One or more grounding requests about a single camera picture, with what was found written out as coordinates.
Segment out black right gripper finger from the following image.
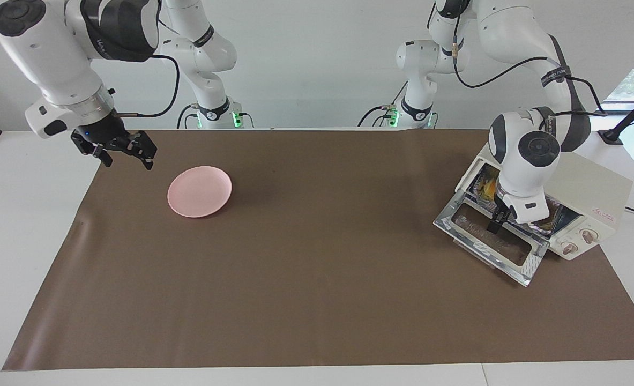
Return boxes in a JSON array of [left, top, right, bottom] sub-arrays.
[[118, 131, 158, 171], [71, 133, 114, 168]]

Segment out aluminium foil baking tray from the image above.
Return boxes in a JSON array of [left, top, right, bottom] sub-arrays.
[[472, 164, 564, 236]]

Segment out cream toaster oven body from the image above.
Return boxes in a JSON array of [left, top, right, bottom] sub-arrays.
[[455, 145, 633, 262]]

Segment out pink round plate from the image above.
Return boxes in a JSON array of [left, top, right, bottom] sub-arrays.
[[167, 166, 233, 218]]

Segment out brown table mat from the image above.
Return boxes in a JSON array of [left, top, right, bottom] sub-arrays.
[[2, 129, 634, 372]]

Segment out black right base cables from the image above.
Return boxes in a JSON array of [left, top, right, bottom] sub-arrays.
[[176, 103, 254, 129]]

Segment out black base cables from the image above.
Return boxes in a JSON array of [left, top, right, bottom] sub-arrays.
[[357, 80, 409, 128], [176, 103, 254, 129]]

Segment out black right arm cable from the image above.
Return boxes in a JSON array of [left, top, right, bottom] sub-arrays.
[[114, 21, 181, 118]]

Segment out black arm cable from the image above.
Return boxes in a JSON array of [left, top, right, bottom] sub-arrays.
[[114, 21, 181, 118], [452, 21, 608, 117]]

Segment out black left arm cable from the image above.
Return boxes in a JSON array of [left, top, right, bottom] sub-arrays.
[[452, 21, 608, 117]]

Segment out black angled camera stand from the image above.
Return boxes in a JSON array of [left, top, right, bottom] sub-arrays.
[[598, 86, 634, 145]]

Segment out black left base cables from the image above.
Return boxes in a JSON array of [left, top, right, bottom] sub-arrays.
[[357, 80, 409, 128]]

